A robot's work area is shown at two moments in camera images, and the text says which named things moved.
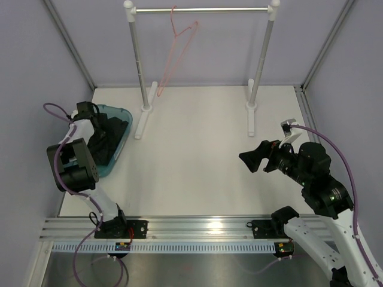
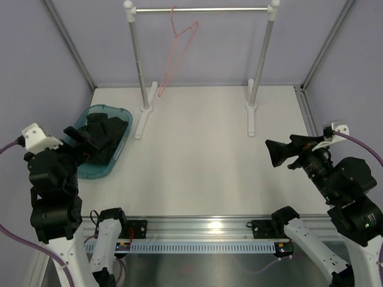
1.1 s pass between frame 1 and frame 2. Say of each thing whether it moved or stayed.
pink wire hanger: stayed
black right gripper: moved
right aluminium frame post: stayed
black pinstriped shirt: stayed
